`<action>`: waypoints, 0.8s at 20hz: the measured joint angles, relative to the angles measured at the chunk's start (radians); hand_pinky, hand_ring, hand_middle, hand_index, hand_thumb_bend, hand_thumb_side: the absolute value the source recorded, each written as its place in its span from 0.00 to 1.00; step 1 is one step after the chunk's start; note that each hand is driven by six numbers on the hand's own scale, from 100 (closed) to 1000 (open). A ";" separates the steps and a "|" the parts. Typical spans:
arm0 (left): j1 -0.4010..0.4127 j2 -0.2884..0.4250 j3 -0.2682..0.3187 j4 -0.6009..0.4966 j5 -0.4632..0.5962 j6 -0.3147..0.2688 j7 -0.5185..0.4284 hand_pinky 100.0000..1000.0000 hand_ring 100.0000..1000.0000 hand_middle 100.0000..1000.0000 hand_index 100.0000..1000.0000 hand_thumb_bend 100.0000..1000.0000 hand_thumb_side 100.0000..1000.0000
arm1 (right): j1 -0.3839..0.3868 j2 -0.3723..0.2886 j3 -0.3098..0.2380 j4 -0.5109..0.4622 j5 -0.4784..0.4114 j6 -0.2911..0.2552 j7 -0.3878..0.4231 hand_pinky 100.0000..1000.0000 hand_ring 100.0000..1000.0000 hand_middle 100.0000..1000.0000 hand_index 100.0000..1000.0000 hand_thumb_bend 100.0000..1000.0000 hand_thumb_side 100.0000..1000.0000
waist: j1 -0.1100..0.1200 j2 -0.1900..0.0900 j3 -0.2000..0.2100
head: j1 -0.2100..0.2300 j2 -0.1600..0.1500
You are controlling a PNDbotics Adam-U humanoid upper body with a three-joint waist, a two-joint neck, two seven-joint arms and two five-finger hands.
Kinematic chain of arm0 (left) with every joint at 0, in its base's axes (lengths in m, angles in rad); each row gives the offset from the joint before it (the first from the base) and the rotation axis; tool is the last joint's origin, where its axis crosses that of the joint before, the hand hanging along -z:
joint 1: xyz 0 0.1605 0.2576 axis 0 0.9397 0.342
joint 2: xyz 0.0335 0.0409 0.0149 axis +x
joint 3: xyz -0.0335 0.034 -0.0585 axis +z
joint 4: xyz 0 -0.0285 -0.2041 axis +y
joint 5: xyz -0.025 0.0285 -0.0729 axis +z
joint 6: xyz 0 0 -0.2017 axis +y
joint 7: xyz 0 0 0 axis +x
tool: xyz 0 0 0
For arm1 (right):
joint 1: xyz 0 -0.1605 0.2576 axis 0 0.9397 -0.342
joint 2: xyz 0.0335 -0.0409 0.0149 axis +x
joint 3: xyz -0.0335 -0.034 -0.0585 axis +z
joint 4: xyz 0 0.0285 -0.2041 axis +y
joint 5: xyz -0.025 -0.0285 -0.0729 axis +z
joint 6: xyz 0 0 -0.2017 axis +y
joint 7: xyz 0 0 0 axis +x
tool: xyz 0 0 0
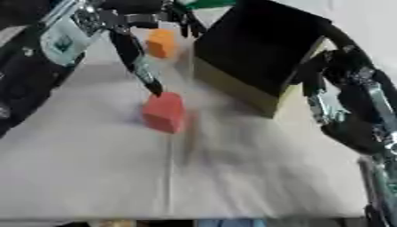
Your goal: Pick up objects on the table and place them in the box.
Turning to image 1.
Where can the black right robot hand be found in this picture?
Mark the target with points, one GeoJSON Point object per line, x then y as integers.
{"type": "Point", "coordinates": [351, 133]}

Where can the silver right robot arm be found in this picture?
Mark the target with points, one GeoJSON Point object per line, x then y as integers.
{"type": "Point", "coordinates": [385, 183]}

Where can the red block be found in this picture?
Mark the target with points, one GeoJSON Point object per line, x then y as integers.
{"type": "Point", "coordinates": [164, 113]}

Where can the orange block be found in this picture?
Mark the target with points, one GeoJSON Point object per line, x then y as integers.
{"type": "Point", "coordinates": [162, 43]}

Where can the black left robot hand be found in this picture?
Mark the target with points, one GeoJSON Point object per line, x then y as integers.
{"type": "Point", "coordinates": [132, 48]}

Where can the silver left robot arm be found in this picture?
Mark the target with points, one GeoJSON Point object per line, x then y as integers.
{"type": "Point", "coordinates": [31, 74]}

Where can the black and tan cardboard box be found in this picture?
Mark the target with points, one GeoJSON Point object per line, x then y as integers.
{"type": "Point", "coordinates": [258, 44]}

